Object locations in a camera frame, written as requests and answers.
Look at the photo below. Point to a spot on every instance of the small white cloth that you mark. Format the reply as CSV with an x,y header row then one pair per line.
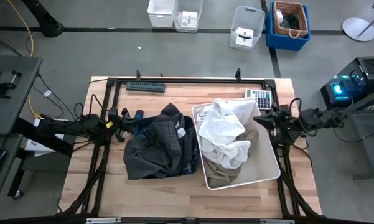
x,y
279,15

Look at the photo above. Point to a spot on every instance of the black stand leg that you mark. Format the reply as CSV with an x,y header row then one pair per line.
x,y
45,21

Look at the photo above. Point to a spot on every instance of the blue plastic crate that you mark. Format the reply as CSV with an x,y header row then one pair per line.
x,y
283,43

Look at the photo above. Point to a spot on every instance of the grey desk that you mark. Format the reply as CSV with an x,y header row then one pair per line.
x,y
9,109

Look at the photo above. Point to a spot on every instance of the black clamp holder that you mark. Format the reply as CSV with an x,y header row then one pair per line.
x,y
0,88

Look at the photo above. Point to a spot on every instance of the white perforated floor basket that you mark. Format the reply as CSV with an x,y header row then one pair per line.
x,y
160,14

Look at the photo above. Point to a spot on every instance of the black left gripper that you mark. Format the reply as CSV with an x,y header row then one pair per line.
x,y
119,123

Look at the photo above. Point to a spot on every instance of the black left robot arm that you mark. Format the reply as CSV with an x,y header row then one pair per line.
x,y
74,126

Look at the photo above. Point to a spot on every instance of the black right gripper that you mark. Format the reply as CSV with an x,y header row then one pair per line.
x,y
284,127

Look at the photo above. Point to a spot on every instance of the silver metal bracket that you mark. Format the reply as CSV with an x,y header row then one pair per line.
x,y
102,221

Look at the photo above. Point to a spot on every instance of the black computer tower with lights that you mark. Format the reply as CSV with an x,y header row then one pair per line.
x,y
370,71

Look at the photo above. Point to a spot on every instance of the white shirt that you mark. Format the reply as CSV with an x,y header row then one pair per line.
x,y
221,133

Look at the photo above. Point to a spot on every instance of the beige khaki garment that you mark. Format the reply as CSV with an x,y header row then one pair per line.
x,y
217,175

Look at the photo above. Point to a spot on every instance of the white desk calculator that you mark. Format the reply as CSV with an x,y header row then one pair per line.
x,y
261,99

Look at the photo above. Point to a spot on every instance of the dark cloth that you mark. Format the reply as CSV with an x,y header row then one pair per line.
x,y
290,21

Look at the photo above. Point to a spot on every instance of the clear plastic storage bin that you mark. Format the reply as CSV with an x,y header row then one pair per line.
x,y
188,6
247,17

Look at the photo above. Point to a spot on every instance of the white paper sheet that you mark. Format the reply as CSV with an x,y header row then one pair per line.
x,y
40,146

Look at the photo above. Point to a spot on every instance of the floor stand with round base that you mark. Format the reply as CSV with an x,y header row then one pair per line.
x,y
358,29

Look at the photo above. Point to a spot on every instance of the dark grey trousers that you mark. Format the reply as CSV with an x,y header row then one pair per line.
x,y
155,146

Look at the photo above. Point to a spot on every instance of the brown wicker basket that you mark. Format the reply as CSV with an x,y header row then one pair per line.
x,y
302,18

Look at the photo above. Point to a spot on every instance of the white plastic laundry bin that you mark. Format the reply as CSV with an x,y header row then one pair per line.
x,y
264,165

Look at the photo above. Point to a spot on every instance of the white cardboard box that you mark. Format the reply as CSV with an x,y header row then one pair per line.
x,y
189,19
244,37

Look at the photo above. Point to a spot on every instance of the grey equipment stand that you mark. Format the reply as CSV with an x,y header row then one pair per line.
x,y
373,146

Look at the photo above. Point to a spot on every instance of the black metal frame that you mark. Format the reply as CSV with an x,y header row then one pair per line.
x,y
221,81

